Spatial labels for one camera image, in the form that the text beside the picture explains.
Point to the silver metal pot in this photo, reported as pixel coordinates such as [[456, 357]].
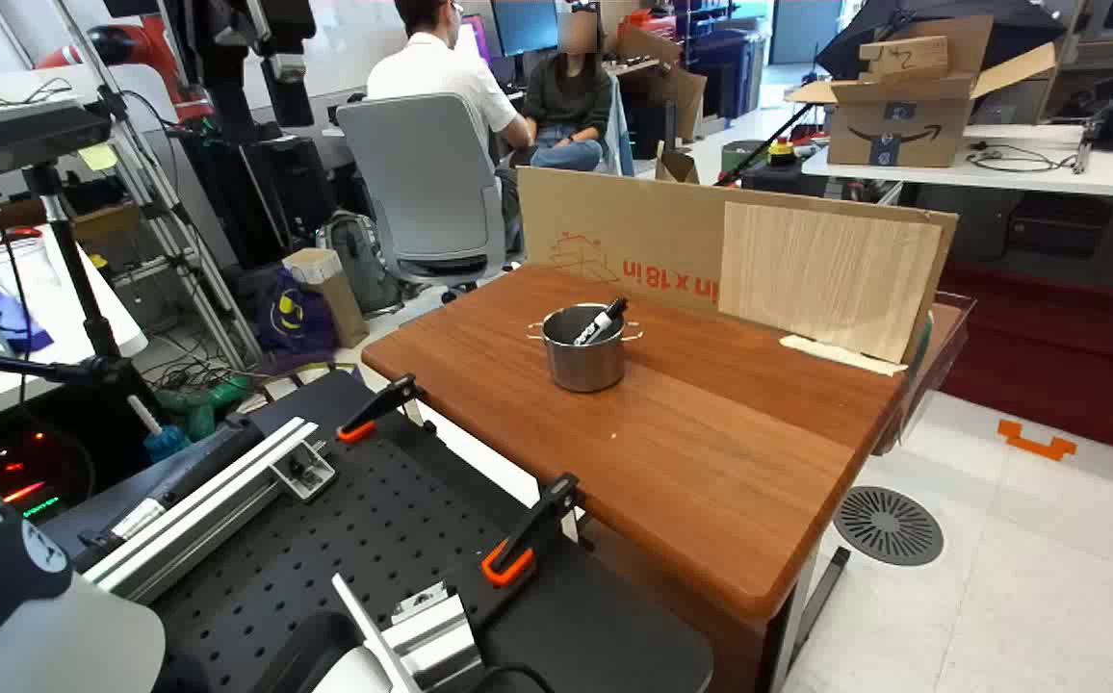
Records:
[[578, 366]]

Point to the grey metal desk leg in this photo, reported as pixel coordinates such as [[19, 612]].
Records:
[[819, 601]]

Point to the grey backpack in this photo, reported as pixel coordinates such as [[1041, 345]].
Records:
[[365, 257]]

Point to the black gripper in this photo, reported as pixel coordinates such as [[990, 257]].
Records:
[[258, 23]]

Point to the black perforated breadboard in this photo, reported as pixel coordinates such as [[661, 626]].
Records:
[[387, 526]]

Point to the blue suitcase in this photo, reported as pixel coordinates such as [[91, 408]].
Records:
[[722, 62]]

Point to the black and white pen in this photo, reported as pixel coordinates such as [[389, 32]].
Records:
[[606, 321]]

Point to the black photo umbrella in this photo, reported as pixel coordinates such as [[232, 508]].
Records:
[[858, 40]]

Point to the black equipment tower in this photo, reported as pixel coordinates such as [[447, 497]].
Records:
[[791, 177]]

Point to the cardboard sheet with red print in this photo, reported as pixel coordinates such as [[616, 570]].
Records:
[[616, 226]]

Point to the blue cloth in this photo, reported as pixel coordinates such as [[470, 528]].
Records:
[[18, 321]]

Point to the silver aluminium extrusion rail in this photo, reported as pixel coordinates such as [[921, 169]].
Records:
[[194, 515], [433, 635]]

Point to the red machine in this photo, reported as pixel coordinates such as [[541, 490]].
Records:
[[157, 59]]

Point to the long white table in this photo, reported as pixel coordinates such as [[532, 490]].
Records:
[[1094, 175]]

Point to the person in dark top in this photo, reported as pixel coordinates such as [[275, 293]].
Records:
[[571, 99]]

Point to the black computer tower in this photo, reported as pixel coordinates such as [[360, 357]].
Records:
[[258, 195]]

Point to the grey office chair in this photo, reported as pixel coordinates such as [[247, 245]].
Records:
[[420, 177]]

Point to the silver metal stand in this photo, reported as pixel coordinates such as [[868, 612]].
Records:
[[202, 276]]

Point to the person in white shirt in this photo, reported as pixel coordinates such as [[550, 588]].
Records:
[[433, 71]]

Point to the black tripod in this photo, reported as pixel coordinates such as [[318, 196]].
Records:
[[78, 293]]

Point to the light wooden panel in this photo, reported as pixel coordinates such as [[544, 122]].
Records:
[[824, 276]]

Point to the tan paper bag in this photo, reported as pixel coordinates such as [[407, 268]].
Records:
[[327, 289]]

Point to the black stereo camera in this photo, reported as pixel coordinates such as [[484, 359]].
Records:
[[18, 137]]

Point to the black box with red lights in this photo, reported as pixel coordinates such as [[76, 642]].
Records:
[[27, 466]]

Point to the purple bag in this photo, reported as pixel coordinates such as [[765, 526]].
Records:
[[286, 315]]

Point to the black orange bar clamp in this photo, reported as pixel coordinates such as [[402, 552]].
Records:
[[510, 561], [367, 418]]

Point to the open cardboard shipping box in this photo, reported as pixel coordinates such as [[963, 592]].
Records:
[[895, 122]]

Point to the red yellow emergency stop button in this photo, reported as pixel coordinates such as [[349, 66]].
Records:
[[781, 149]]

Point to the white robot base dark band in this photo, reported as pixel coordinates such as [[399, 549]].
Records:
[[18, 628]]

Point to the green tool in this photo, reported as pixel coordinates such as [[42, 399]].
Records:
[[202, 404]]

